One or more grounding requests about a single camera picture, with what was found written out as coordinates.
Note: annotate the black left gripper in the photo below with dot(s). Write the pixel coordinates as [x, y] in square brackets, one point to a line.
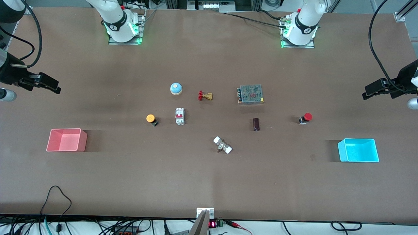
[406, 79]

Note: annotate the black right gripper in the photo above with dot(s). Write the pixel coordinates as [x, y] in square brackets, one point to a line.
[12, 72]

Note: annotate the red push button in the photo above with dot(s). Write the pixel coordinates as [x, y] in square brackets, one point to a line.
[307, 117]

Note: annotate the yellow push button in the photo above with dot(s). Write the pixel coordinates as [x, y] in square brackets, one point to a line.
[151, 118]

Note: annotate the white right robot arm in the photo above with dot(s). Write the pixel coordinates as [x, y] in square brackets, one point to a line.
[117, 16]

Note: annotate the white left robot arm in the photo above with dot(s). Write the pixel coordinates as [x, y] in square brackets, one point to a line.
[305, 23]

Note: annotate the pink plastic box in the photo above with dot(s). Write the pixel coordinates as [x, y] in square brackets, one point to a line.
[67, 141]

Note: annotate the cyan plastic box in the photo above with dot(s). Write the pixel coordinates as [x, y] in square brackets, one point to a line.
[358, 150]

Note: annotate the dark brown cylindrical capacitor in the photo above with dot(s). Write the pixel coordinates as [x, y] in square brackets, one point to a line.
[256, 124]

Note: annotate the metal mesh power supply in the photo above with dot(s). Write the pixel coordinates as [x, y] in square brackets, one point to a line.
[250, 94]

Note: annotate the blue dome bell button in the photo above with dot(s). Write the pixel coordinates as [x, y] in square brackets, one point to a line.
[176, 88]

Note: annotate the white circuit breaker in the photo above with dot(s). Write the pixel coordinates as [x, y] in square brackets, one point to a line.
[180, 116]

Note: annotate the metal fitting white caps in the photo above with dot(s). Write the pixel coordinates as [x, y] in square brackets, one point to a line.
[222, 145]

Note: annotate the red digit display module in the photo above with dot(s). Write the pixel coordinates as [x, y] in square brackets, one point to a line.
[213, 224]

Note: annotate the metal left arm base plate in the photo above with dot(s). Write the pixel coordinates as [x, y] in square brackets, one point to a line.
[312, 45]

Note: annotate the aluminium profile rail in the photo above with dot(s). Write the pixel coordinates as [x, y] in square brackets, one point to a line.
[405, 11]

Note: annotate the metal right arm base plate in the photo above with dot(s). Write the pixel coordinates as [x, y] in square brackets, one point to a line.
[141, 29]

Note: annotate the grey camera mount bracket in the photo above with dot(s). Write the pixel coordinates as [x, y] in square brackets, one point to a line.
[203, 220]

